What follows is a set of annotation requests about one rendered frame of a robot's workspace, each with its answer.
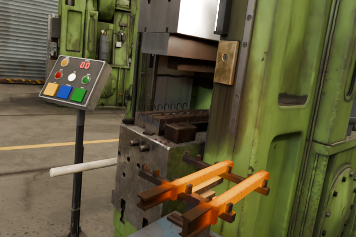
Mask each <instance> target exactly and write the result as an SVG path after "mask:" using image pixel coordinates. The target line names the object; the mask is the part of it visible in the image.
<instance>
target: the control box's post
mask: <svg viewBox="0 0 356 237"><path fill-rule="evenodd" d="M84 124H85V110H80V109H77V120H76V142H75V160H74V164H75V165H76V164H80V163H82V153H83V136H84ZM80 186H81V172H77V173H74V178H73V196H72V208H73V209H78V208H79V195H80ZM78 211H79V210H76V211H72V215H71V224H70V231H71V233H72V237H73V235H74V233H76V237H77V228H78Z"/></svg>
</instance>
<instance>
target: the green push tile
mask: <svg viewBox="0 0 356 237"><path fill-rule="evenodd" d="M86 92H87V90H86V89H80V88H75V90H74V93H73V95H72V97H71V99H70V100H71V101H75V102H80V103H81V102H82V101H83V99H84V96H85V94H86Z"/></svg>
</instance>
